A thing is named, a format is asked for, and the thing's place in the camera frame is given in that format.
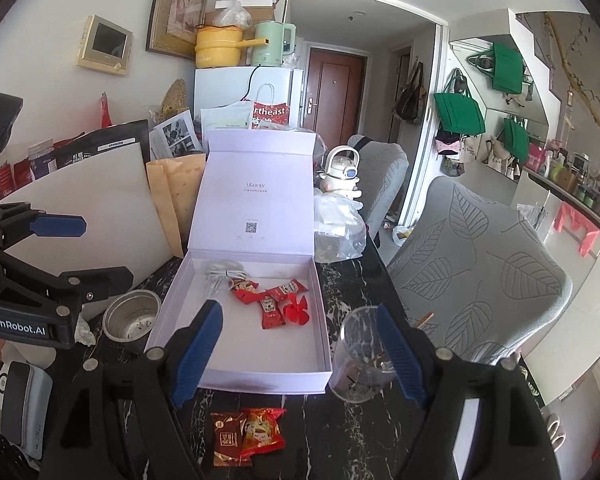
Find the red ketchup packet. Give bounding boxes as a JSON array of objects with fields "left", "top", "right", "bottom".
[
  {"left": 265, "top": 278, "right": 308, "bottom": 304},
  {"left": 258, "top": 292, "right": 285, "bottom": 330}
]

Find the red cartoon couple candy packet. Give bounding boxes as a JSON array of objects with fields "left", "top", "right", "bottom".
[{"left": 240, "top": 408, "right": 287, "bottom": 460}]

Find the clear glass cup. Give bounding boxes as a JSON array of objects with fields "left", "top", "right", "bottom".
[{"left": 328, "top": 306, "right": 396, "bottom": 404}]

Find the crumpled white tissue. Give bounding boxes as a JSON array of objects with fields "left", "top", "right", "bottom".
[{"left": 74, "top": 315, "right": 96, "bottom": 347}]

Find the metal bowl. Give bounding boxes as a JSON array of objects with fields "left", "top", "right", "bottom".
[{"left": 102, "top": 289, "right": 161, "bottom": 344}]

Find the dark red foil candy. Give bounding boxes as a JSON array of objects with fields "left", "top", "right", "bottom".
[{"left": 211, "top": 412, "right": 252, "bottom": 467}]

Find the white blue device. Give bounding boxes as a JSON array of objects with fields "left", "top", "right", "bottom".
[{"left": 0, "top": 361, "right": 53, "bottom": 460}]

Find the white gift box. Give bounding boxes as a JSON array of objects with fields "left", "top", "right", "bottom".
[{"left": 147, "top": 129, "right": 332, "bottom": 396}]

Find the grey leaf pattern chair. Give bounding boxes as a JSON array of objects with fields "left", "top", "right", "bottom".
[{"left": 388, "top": 177, "right": 572, "bottom": 364}]

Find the brown paper envelope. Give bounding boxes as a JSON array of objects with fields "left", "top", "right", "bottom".
[{"left": 146, "top": 153, "right": 206, "bottom": 258}]

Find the clear plastic bag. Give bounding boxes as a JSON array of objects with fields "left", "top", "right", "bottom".
[{"left": 314, "top": 188, "right": 367, "bottom": 264}]

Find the black white magazine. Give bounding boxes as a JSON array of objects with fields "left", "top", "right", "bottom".
[{"left": 148, "top": 110, "right": 204, "bottom": 160}]

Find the woven straw fan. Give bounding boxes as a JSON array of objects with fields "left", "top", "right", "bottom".
[{"left": 156, "top": 78, "right": 188, "bottom": 122}]

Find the white robot toy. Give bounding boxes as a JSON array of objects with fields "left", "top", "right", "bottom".
[{"left": 318, "top": 145, "right": 362, "bottom": 200}]

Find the white refrigerator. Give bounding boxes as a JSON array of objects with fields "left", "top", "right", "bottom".
[{"left": 193, "top": 66, "right": 303, "bottom": 127}]

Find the red white paper bag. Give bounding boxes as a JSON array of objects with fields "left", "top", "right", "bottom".
[{"left": 251, "top": 82, "right": 290, "bottom": 129}]

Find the yellow pot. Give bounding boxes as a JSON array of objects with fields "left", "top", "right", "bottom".
[{"left": 195, "top": 25, "right": 268, "bottom": 70}]

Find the green tote bag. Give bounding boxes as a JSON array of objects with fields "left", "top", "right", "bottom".
[{"left": 434, "top": 68, "right": 486, "bottom": 136}]

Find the framed picture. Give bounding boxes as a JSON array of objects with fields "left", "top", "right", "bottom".
[{"left": 146, "top": 0, "right": 208, "bottom": 60}]

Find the green electric kettle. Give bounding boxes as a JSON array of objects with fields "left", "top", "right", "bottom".
[{"left": 251, "top": 21, "right": 297, "bottom": 67}]

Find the brown door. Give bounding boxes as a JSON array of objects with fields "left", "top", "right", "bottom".
[{"left": 302, "top": 49, "right": 366, "bottom": 150}]

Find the white coiled cable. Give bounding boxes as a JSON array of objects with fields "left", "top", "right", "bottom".
[{"left": 202, "top": 259, "right": 249, "bottom": 291}]

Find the red plastic propeller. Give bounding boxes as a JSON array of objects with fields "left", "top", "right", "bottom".
[{"left": 282, "top": 292, "right": 310, "bottom": 326}]

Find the wall intercom panel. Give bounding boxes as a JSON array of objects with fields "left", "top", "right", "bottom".
[{"left": 76, "top": 15, "right": 133, "bottom": 76}]

